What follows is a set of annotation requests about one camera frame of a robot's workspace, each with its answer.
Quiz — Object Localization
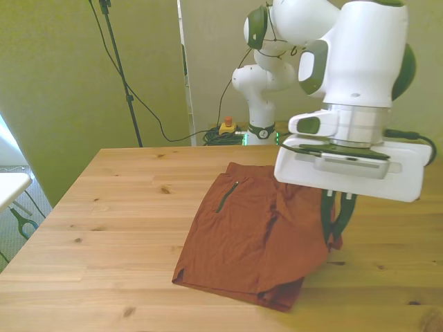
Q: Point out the white side table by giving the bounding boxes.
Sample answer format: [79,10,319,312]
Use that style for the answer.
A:
[0,172,33,212]

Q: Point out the black tripod camera cable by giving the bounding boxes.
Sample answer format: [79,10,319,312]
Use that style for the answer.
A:
[88,0,222,143]

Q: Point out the teal green table leg frame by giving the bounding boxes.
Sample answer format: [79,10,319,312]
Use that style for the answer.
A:
[9,206,37,240]

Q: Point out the dark camera mount plate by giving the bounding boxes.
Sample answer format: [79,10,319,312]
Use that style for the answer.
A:
[298,142,392,161]

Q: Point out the rust orange shorts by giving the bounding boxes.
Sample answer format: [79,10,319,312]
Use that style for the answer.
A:
[172,162,343,313]

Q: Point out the dark coiled cable bundle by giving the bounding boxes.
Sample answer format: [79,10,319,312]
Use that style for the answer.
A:
[201,126,247,147]

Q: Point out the yellow emergency stop button box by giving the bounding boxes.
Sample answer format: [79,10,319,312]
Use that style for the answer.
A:
[218,116,237,136]

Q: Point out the black hanging arm cable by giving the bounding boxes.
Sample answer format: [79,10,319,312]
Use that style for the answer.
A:
[217,1,302,127]

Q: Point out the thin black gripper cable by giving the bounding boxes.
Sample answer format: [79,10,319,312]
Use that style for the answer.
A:
[278,142,316,157]

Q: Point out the black tripod stand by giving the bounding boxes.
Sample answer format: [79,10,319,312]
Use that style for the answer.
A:
[98,0,144,148]

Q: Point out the white vertical door frame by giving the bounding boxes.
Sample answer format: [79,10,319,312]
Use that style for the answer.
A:
[177,0,197,147]

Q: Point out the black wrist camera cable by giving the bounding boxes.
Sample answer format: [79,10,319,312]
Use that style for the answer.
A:
[385,128,438,167]

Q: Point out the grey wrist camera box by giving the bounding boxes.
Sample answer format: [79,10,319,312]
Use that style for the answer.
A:
[312,151,391,181]

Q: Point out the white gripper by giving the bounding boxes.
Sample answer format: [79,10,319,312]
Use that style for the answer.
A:
[273,133,433,245]

